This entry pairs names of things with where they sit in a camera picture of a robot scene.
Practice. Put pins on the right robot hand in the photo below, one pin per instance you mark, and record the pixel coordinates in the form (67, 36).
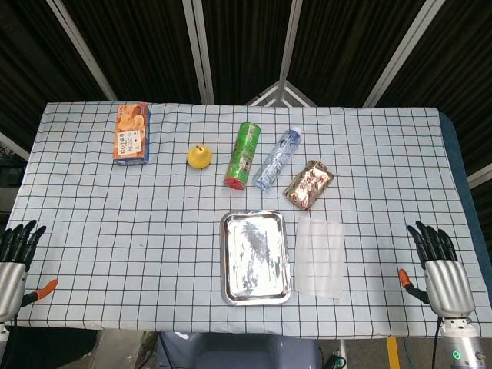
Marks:
(446, 280)

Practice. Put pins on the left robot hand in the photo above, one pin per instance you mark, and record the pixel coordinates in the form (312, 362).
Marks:
(11, 280)

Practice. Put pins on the white translucent plastic bag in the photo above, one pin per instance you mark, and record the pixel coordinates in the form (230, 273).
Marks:
(319, 257)

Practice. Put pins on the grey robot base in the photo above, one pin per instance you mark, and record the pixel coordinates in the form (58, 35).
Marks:
(238, 353)

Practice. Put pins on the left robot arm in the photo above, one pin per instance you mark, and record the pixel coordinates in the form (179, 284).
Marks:
(3, 332)

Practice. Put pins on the blue padded table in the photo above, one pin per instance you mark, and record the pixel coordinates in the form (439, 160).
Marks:
(461, 173)

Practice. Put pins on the checked white tablecloth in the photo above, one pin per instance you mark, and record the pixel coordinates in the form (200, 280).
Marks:
(115, 230)

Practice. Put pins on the golden foil snack package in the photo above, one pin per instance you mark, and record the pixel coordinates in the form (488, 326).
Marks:
(309, 184)

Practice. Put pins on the orange biscuit box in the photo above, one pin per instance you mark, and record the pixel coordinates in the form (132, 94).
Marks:
(131, 134)

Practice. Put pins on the stainless steel tray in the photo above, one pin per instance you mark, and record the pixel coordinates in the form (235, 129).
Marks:
(253, 257)

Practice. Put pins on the clear plastic water bottle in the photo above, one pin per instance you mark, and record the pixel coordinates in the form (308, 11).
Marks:
(276, 159)

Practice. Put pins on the dark folding screen panel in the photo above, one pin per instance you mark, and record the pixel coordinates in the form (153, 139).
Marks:
(346, 46)
(23, 57)
(469, 57)
(246, 46)
(146, 46)

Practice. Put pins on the yellow pear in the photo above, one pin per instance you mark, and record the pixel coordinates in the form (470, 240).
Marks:
(199, 157)

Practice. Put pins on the green chip can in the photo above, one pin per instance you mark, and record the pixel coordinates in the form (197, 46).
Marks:
(242, 157)

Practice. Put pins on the white metal frame stand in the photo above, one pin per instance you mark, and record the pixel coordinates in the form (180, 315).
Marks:
(282, 94)

